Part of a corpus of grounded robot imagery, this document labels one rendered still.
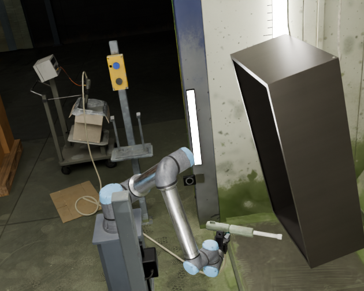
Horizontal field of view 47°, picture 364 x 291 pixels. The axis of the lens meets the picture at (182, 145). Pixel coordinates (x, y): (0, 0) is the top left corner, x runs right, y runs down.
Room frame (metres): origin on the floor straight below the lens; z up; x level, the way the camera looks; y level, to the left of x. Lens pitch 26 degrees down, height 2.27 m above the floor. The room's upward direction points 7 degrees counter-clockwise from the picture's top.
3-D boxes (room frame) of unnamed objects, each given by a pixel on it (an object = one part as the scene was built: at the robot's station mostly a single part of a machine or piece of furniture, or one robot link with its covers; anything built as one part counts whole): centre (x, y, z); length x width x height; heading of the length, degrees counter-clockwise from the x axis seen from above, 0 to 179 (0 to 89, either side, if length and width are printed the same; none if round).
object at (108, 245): (2.25, 0.48, 0.32); 0.31 x 0.31 x 0.64; 2
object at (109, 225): (2.25, 0.48, 0.69); 0.19 x 0.19 x 0.10
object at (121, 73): (3.08, 0.41, 1.42); 0.12 x 0.06 x 0.26; 92
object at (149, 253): (1.04, 0.17, 1.35); 0.09 x 0.07 x 0.07; 92
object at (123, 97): (3.14, 0.41, 0.82); 0.06 x 0.06 x 1.64; 2
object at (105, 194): (2.26, 0.48, 0.83); 0.17 x 0.15 x 0.18; 133
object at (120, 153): (2.98, 0.40, 0.95); 0.26 x 0.15 x 0.32; 92
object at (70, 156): (4.45, 1.15, 0.64); 0.73 x 0.50 x 1.27; 94
